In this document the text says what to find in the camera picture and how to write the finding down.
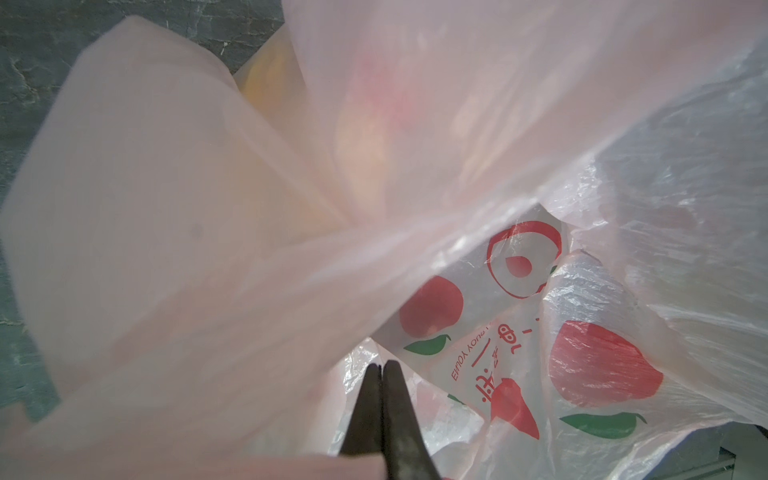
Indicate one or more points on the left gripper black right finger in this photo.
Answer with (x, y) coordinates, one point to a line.
(403, 447)

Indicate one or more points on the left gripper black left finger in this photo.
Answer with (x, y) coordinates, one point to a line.
(364, 435)

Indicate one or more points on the pink plastic bag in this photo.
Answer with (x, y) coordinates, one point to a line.
(553, 214)

